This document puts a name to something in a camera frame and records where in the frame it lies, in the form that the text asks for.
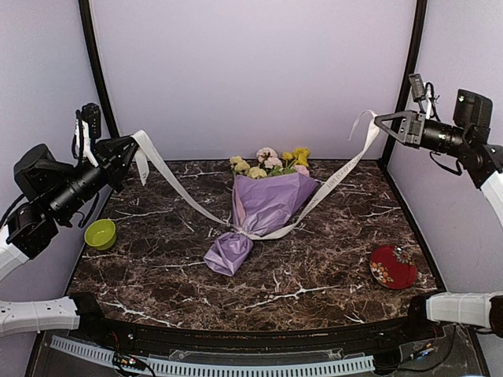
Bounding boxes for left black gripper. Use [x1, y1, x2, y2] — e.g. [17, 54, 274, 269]
[46, 132, 142, 221]

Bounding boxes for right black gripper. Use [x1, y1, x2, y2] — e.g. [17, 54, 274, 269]
[376, 109, 471, 157]

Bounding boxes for white ribbon strap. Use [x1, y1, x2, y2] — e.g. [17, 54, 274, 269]
[129, 109, 380, 241]

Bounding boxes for yellow fuzzy poppy stem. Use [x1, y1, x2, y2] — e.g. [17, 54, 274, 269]
[281, 147, 311, 168]

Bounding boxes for pink rose flower stem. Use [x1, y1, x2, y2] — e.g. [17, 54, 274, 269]
[255, 146, 311, 178]

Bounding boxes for pink purple wrapping paper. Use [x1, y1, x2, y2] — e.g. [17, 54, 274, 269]
[204, 173, 318, 276]

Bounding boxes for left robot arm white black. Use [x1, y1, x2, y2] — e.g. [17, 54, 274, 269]
[1, 137, 138, 342]

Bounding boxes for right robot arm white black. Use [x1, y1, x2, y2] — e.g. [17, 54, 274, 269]
[373, 89, 502, 341]

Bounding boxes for lime green bowl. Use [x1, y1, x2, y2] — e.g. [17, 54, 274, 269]
[84, 219, 117, 251]

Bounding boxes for red floral dish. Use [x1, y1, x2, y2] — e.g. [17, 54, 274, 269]
[369, 245, 417, 290]

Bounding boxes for right black frame post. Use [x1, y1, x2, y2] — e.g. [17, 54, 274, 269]
[380, 0, 428, 162]

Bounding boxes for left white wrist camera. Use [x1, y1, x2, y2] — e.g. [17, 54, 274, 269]
[72, 103, 101, 167]

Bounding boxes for white slotted cable duct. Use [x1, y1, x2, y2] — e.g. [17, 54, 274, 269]
[50, 335, 375, 376]

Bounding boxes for black front table rail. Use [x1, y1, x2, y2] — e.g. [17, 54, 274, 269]
[79, 318, 411, 354]

